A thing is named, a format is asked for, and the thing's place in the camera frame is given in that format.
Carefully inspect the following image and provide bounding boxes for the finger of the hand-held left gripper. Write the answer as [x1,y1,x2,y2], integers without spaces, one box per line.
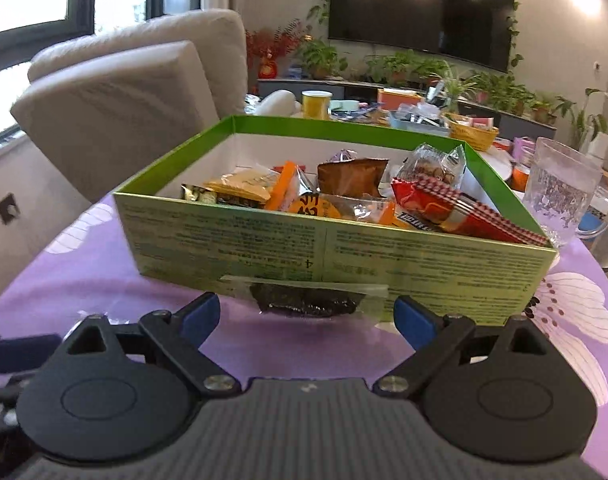
[0,333,62,375]

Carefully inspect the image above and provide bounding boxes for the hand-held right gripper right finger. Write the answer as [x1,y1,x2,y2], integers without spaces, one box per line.
[374,295,559,393]

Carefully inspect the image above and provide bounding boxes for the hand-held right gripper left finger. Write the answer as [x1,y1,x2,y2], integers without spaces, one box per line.
[59,292,221,393]

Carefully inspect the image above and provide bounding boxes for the green cardboard box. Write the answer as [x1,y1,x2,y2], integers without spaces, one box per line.
[112,114,557,329]

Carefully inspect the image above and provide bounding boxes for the clear packet with dark snack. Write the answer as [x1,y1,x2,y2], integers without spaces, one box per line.
[221,274,390,319]

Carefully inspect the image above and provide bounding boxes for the large red chips packet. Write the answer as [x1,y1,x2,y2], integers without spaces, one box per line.
[391,174,550,247]

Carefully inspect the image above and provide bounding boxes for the purple floral tablecloth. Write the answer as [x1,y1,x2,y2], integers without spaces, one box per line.
[0,192,608,461]

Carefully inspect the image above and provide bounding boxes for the pale yellow cracker packet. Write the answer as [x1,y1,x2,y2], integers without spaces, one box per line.
[204,169,281,207]

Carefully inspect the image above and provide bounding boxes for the yellow cake packet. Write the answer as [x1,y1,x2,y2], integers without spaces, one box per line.
[288,192,397,226]

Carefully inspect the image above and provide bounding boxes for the orange snack packet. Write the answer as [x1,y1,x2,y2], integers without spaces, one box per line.
[265,160,317,212]

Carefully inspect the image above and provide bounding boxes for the clear peanut packet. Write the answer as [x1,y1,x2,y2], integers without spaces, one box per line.
[402,142,467,189]

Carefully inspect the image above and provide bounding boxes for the brown snack packet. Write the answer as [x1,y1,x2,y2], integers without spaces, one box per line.
[316,157,390,199]

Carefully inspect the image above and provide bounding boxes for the clear glass mug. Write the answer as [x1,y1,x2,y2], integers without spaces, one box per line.
[522,137,608,249]

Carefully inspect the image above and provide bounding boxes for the yellow wicker basket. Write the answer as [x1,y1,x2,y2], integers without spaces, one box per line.
[446,113,500,152]

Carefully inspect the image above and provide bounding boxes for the blue plastic tray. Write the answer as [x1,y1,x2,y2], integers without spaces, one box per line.
[387,103,453,134]

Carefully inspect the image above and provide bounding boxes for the purple carton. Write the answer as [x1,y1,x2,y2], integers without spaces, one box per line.
[513,137,537,167]

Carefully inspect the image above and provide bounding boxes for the beige recliner sofa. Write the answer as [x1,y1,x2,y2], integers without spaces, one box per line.
[10,8,303,207]

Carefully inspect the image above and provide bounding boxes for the orange tissue box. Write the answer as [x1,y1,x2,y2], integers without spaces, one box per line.
[377,88,423,111]

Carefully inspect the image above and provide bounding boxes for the yellow canister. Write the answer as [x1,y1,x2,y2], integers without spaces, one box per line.
[301,90,333,121]

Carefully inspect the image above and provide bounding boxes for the spider plant in vase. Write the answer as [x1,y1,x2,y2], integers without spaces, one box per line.
[431,67,477,114]

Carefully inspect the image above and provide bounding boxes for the grey television cabinet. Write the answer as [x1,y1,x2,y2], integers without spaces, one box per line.
[256,77,559,127]

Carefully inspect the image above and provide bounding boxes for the row of potted plants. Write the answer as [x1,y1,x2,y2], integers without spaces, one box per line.
[298,39,560,125]

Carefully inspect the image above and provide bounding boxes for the tall leafy floor plant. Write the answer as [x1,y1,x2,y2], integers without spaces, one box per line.
[556,87,608,152]

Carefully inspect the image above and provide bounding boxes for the red flower arrangement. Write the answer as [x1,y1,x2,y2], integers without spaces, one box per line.
[246,19,311,79]

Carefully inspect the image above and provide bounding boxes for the black framed window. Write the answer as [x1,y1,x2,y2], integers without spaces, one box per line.
[0,0,205,154]

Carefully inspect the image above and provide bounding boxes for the dark wall socket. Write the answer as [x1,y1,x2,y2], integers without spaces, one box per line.
[0,193,21,225]

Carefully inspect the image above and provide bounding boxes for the wall-mounted black television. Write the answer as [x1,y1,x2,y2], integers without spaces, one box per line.
[328,0,516,74]

